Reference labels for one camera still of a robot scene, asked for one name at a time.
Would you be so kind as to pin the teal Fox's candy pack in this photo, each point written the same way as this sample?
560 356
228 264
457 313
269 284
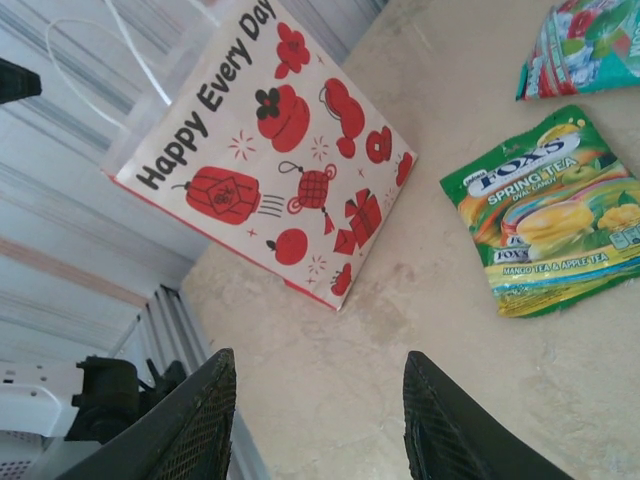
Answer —
575 50

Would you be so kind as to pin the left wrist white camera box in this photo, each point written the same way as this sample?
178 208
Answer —
35 395

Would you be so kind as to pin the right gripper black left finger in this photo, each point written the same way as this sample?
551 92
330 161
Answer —
190 435

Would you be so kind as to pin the aluminium side frame profile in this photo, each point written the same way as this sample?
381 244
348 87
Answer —
165 320

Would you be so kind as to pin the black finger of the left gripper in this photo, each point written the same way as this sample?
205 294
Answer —
170 380

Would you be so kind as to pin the green Fox's Spring Tea pack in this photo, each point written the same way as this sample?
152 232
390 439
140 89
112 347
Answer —
545 225

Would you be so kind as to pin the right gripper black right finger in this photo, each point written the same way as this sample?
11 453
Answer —
450 435

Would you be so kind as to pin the white paper bag red prints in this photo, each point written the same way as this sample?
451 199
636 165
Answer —
280 165

